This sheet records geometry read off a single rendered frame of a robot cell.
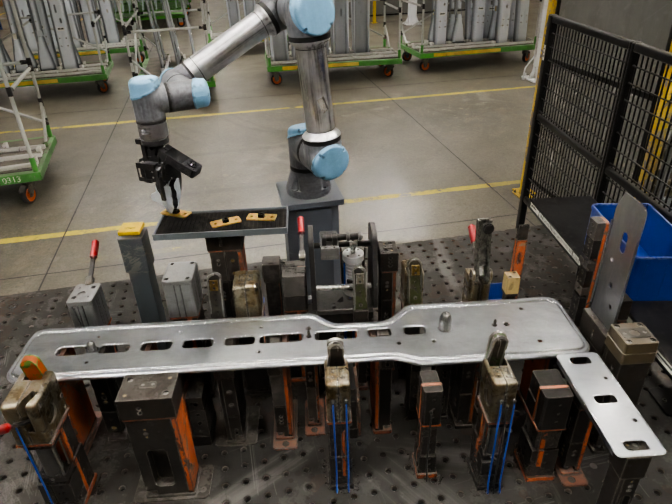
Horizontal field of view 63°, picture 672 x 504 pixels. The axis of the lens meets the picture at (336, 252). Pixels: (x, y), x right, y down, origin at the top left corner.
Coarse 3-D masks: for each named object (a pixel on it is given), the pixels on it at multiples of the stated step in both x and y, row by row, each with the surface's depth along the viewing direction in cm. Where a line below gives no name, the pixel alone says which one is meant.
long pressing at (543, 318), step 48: (48, 336) 138; (96, 336) 138; (144, 336) 137; (192, 336) 136; (240, 336) 136; (384, 336) 134; (432, 336) 134; (480, 336) 133; (528, 336) 133; (576, 336) 132
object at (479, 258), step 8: (480, 224) 139; (488, 224) 137; (480, 232) 140; (488, 232) 137; (480, 240) 141; (488, 240) 141; (480, 248) 143; (488, 248) 142; (480, 256) 144; (488, 256) 143; (480, 264) 144; (488, 264) 144; (488, 272) 144; (488, 280) 145
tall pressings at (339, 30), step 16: (336, 0) 765; (352, 0) 789; (368, 0) 766; (336, 16) 774; (352, 16) 794; (368, 16) 775; (336, 32) 784; (352, 32) 803; (368, 32) 785; (272, 48) 753; (336, 48) 793; (352, 48) 813; (368, 48) 794
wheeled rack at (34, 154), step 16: (16, 16) 458; (0, 64) 393; (16, 64) 474; (16, 80) 429; (16, 112) 411; (48, 128) 506; (0, 144) 494; (16, 144) 493; (32, 144) 491; (48, 144) 492; (0, 160) 454; (16, 160) 457; (32, 160) 429; (48, 160) 470; (0, 176) 428; (16, 176) 430; (32, 176) 434; (32, 192) 446
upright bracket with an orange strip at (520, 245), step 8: (528, 224) 140; (520, 232) 141; (528, 232) 141; (520, 240) 142; (520, 248) 143; (512, 256) 146; (520, 256) 145; (512, 264) 146; (520, 264) 146; (520, 272) 147; (520, 280) 149
